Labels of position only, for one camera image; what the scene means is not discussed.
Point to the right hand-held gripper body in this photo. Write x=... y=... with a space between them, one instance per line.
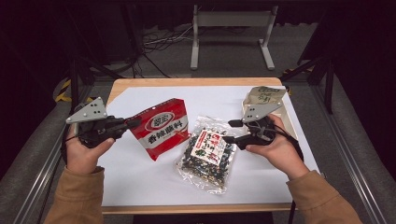
x=260 y=112

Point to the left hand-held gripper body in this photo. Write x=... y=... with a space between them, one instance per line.
x=88 y=112

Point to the white compartment box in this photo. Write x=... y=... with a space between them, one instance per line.
x=289 y=119

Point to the clear packet of dark seaweed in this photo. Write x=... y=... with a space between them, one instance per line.
x=205 y=155

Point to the red and white seasoning packet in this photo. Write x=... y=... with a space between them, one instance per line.
x=165 y=130

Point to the person's left hand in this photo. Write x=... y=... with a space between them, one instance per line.
x=82 y=157

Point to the person's right hand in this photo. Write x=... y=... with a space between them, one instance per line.
x=280 y=155

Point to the black tripod stand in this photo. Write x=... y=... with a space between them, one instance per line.
x=74 y=84
x=328 y=84

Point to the yellow and black hazard tape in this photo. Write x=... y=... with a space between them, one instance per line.
x=62 y=91

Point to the white paper sheet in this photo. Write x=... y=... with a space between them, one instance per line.
x=155 y=180

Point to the grey metal stand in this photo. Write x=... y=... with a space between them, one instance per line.
x=232 y=18

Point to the aluminium rail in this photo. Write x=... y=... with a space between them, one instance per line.
x=37 y=180
x=348 y=161

